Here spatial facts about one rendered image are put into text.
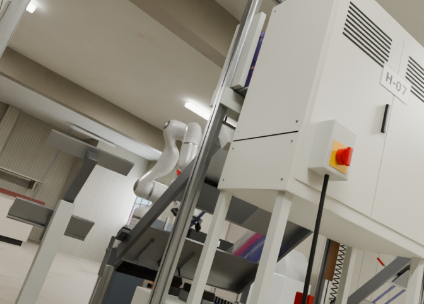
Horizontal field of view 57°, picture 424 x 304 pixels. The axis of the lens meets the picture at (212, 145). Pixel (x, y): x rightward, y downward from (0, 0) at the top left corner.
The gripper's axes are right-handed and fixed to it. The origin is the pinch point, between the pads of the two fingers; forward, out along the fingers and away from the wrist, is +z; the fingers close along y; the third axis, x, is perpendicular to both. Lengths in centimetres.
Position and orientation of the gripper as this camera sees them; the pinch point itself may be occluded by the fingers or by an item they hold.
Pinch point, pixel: (190, 225)
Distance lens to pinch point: 175.7
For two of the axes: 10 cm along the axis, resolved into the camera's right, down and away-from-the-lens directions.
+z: 2.5, 4.9, -8.3
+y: 7.9, 4.0, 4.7
